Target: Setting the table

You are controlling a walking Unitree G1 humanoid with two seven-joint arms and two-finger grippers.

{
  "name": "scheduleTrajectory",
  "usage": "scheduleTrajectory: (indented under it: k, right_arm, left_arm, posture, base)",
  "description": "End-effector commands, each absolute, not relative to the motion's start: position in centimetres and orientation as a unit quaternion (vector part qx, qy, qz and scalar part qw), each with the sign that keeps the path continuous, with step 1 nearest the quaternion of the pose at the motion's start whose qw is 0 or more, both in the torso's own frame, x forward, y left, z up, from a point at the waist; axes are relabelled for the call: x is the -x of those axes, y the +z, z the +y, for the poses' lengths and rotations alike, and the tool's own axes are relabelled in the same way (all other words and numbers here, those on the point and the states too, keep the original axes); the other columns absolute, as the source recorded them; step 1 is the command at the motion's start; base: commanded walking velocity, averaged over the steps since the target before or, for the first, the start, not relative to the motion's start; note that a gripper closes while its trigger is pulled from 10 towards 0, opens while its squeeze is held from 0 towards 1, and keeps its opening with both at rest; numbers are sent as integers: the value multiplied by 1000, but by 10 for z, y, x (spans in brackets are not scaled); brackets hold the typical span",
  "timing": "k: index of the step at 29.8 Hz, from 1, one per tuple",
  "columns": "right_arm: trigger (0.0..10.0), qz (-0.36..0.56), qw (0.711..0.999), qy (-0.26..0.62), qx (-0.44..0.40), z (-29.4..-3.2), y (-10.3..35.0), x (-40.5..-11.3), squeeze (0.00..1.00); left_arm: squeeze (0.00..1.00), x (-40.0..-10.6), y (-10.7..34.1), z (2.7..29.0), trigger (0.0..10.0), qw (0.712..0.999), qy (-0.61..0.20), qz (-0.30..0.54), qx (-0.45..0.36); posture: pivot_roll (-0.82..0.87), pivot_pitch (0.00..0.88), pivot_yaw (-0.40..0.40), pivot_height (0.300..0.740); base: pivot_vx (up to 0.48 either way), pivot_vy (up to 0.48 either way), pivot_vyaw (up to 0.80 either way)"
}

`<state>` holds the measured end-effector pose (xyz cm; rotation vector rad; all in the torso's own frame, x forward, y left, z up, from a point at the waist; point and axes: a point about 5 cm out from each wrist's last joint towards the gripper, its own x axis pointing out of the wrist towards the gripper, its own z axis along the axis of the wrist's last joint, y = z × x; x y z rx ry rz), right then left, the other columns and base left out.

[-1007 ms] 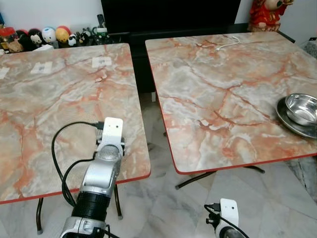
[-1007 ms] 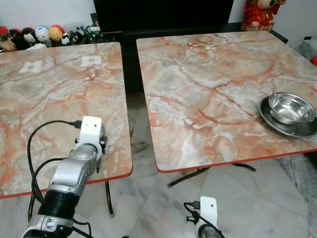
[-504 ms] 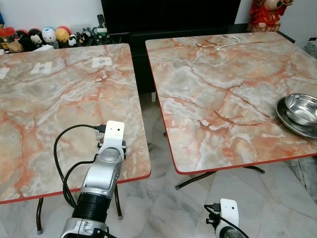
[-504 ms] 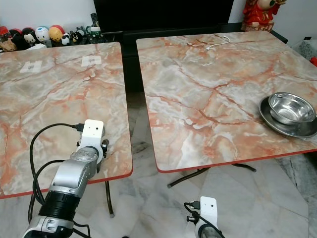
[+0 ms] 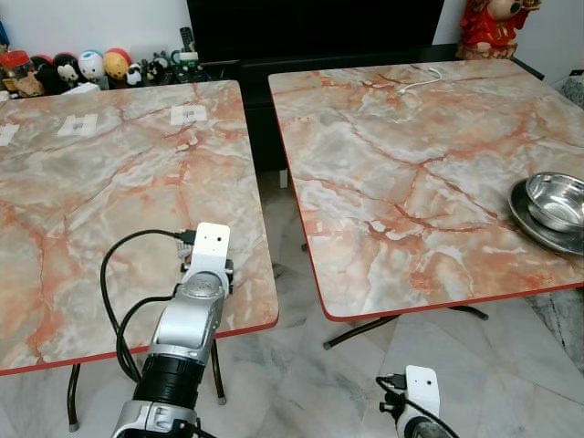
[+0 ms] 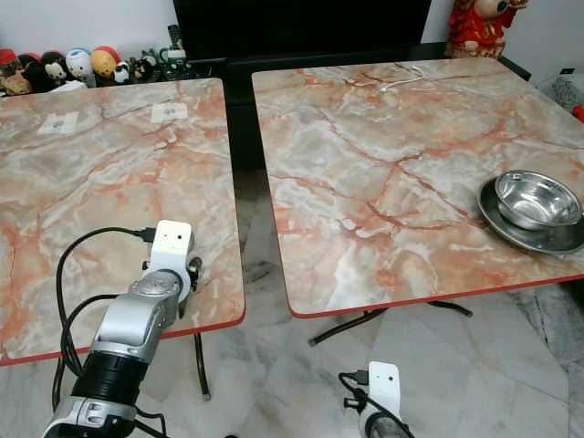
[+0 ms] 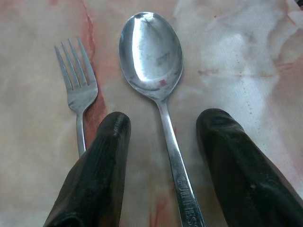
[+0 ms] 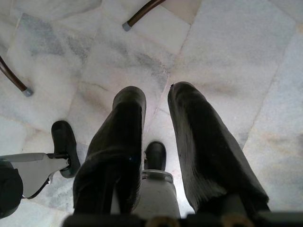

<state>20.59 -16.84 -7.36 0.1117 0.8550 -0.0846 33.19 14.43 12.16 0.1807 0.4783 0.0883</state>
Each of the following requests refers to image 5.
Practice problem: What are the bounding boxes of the white paper sticker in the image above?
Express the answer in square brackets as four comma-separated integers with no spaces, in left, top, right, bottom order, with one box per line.
[57,116,99,138]
[171,105,208,126]

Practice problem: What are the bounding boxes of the marble-pattern table with stickers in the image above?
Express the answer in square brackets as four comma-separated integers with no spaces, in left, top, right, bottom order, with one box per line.
[0,79,279,432]

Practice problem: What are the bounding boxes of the marble-pattern folding table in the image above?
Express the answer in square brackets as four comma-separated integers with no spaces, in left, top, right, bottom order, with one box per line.
[267,59,584,352]

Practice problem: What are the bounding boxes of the grey speckled object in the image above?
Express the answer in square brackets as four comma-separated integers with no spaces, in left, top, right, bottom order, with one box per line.
[558,75,584,109]

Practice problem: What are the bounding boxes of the stainless steel plate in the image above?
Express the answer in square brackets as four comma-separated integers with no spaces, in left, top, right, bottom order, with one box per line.
[507,178,584,256]

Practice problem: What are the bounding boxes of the red-lidded jar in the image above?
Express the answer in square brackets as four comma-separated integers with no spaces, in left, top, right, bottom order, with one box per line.
[0,50,30,83]

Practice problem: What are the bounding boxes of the black mouse plush toy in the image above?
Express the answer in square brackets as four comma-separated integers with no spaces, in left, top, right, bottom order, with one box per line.
[29,55,57,94]

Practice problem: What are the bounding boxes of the green white holder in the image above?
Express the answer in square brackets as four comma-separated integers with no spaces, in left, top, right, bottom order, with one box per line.
[173,49,202,83]

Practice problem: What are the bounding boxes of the white blue round toy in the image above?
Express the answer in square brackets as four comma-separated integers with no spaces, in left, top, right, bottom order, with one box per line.
[78,49,106,83]

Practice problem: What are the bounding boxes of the white cable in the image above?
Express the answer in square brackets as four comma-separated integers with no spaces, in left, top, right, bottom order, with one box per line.
[398,66,443,95]

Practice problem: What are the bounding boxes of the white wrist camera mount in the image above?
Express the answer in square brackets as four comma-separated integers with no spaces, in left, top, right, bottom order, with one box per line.
[404,365,442,421]
[194,222,232,276]

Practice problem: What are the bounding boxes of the black television screen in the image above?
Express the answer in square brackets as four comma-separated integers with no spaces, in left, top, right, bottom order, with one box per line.
[187,0,445,63]

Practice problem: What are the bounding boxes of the small dark figurine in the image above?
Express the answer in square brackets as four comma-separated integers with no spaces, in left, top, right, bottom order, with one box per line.
[144,55,174,85]

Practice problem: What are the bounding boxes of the stainless steel bowl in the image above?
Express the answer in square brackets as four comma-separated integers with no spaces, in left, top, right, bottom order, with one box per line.
[525,172,584,234]

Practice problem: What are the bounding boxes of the black white mouse toy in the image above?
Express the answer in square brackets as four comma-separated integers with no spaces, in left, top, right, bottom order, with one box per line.
[52,52,83,88]

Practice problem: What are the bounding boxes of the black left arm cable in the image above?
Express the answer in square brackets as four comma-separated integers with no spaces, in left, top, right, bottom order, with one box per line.
[99,228,197,384]

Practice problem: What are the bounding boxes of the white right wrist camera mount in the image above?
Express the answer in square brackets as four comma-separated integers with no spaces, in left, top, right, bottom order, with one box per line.
[404,365,442,421]

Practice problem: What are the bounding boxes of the yellow red round toy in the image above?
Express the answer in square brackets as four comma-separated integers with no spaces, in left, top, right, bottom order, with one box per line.
[102,47,132,81]

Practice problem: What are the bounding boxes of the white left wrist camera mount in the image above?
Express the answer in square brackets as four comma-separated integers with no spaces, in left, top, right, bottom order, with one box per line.
[194,222,232,276]

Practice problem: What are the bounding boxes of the red figurine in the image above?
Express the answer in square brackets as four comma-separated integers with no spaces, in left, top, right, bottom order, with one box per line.
[456,0,542,61]

